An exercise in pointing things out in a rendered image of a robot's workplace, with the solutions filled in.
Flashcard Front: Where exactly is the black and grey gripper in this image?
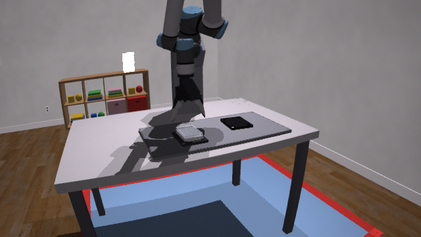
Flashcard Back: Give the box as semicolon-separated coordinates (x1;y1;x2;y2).
170;73;205;122

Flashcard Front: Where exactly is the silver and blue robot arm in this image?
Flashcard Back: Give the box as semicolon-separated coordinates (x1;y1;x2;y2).
157;0;228;101

